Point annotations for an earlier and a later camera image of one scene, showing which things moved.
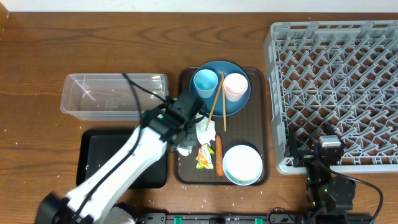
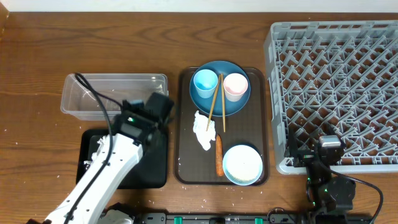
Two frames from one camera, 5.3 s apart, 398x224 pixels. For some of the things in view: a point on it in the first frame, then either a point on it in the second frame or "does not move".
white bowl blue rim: [242, 164] does not move
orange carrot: [219, 164] does not move
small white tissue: [185, 150] → [94, 155]
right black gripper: [304, 156] does not move
